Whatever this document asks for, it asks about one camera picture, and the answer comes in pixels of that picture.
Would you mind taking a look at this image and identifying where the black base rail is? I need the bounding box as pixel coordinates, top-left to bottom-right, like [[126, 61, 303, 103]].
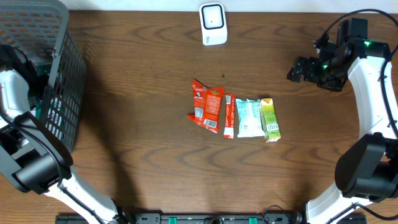
[[55, 213, 367, 224]]

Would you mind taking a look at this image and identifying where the red chips bag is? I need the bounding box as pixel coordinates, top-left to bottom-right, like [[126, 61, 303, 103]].
[[187, 80, 224, 133]]

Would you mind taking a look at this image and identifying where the green yellow juice carton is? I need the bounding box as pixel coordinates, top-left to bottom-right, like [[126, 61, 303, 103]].
[[260, 98, 281, 142]]

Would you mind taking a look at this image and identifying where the white barcode scanner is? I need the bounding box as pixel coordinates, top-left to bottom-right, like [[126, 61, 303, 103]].
[[199, 2, 228, 46]]

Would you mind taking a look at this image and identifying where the grey plastic mesh basket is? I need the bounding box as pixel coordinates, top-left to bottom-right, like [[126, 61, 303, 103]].
[[1, 1, 87, 151]]

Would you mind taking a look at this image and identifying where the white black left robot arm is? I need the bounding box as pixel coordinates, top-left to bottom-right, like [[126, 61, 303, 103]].
[[1, 45, 136, 223]]

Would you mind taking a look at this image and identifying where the light blue snack packet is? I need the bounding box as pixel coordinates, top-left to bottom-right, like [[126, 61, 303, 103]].
[[236, 98, 265, 138]]

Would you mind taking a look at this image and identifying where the red snack stick packet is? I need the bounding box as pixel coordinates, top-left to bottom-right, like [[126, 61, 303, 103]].
[[224, 93, 236, 139]]

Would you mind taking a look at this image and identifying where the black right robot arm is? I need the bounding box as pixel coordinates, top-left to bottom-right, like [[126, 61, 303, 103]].
[[287, 15, 397, 223]]

